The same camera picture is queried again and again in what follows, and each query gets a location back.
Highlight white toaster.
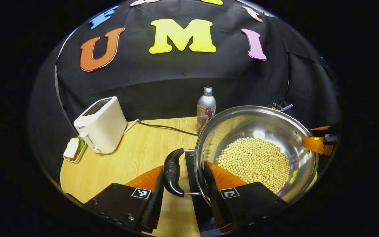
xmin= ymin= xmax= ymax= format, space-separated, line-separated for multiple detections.
xmin=74 ymin=96 xmax=128 ymax=154

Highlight toaster power cable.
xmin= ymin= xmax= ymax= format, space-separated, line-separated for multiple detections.
xmin=124 ymin=119 xmax=199 ymax=137

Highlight black induction cooktop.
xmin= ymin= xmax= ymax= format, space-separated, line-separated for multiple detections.
xmin=184 ymin=150 xmax=221 ymax=237

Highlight silver printed drink bottle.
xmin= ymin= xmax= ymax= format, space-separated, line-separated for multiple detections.
xmin=197 ymin=86 xmax=217 ymax=134

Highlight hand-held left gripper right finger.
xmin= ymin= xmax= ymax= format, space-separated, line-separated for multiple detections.
xmin=203 ymin=161 xmax=289 ymax=232

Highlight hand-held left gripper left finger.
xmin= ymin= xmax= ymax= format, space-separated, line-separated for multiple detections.
xmin=84 ymin=165 xmax=164 ymax=233

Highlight sandwich with lettuce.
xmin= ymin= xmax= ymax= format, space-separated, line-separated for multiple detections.
xmin=63 ymin=137 xmax=85 ymax=161

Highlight white rectangular plate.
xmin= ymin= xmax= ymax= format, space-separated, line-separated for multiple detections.
xmin=63 ymin=136 xmax=88 ymax=164

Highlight small metal wire holder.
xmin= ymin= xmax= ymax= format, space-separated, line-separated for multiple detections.
xmin=268 ymin=103 xmax=294 ymax=112

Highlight pile of soybeans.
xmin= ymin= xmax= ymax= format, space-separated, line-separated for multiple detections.
xmin=216 ymin=137 xmax=290 ymax=194

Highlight stainless steel pot black handles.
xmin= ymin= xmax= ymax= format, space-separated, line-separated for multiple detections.
xmin=163 ymin=105 xmax=319 ymax=206

